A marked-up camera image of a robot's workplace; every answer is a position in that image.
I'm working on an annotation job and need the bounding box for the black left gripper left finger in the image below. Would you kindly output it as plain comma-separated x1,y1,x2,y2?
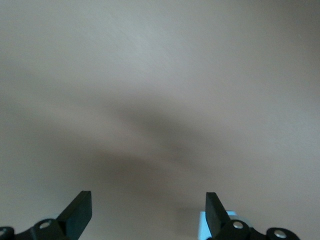
0,190,93,240

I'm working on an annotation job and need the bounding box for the light blue foam block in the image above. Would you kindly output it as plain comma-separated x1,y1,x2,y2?
197,210,239,240

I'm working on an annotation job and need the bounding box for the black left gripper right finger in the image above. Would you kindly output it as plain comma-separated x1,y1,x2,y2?
204,191,300,240

